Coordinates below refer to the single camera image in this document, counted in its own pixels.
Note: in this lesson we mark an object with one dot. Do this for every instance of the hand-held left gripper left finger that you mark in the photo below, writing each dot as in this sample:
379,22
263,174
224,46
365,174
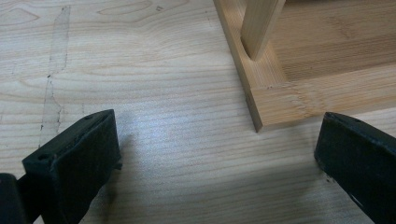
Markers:
77,161

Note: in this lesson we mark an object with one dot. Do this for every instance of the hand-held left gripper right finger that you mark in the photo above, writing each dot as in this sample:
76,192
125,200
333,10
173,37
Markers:
361,155

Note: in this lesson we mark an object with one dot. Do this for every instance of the wooden shoe rack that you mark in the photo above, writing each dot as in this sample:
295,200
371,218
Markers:
280,109

